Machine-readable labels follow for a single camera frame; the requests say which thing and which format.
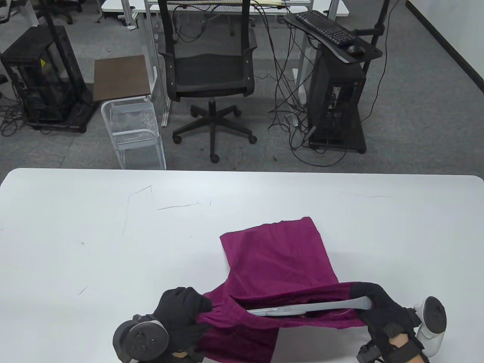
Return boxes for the person's right hand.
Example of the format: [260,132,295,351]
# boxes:
[350,282,425,355]

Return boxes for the person's left hand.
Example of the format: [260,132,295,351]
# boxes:
[151,287,213,353]

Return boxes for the gray hanger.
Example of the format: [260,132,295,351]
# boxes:
[246,296,373,317]

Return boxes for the magenta shorts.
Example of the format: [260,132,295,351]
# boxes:
[197,216,373,363]

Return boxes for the person's left forearm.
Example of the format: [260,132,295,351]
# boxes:
[172,350,202,363]

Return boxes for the person's right forearm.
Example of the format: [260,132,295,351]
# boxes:
[378,334,431,363]

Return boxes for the gray left hand controller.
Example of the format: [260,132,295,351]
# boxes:
[113,314,170,363]

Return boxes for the gray hand controller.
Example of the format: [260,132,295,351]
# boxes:
[113,314,170,363]
[412,296,447,357]

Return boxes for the gray right hand controller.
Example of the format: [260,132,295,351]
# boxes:
[412,296,447,357]

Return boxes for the black rolling stand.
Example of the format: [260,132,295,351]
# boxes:
[284,0,391,154]
[23,0,98,133]

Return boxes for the black computer tower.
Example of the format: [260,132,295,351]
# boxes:
[308,45,366,146]
[0,26,85,124]

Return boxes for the brown top white side table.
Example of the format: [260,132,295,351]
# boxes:
[93,55,167,171]

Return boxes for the black mesh office chair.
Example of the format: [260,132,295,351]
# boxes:
[157,0,258,164]

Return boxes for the black keyboard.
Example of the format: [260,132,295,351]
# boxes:
[296,10,357,48]

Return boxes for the black swivel chair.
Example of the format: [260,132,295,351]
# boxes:
[38,0,84,25]

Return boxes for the tangle of black cables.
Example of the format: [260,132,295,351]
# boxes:
[253,0,390,167]
[0,93,28,137]

